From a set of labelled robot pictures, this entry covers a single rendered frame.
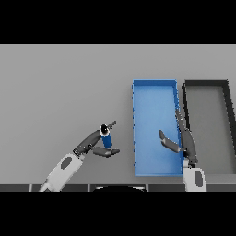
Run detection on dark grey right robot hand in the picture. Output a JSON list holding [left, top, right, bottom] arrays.
[[158, 109, 199, 169]]

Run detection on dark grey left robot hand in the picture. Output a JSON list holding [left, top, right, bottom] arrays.
[[72, 120, 121, 159]]

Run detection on blue pipe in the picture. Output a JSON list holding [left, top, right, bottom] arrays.
[[100, 124, 112, 149]]

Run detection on dark grey bin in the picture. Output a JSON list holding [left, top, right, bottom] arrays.
[[181, 79, 236, 176]]

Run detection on blue bin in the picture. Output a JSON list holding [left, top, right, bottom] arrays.
[[132, 78, 185, 178]]

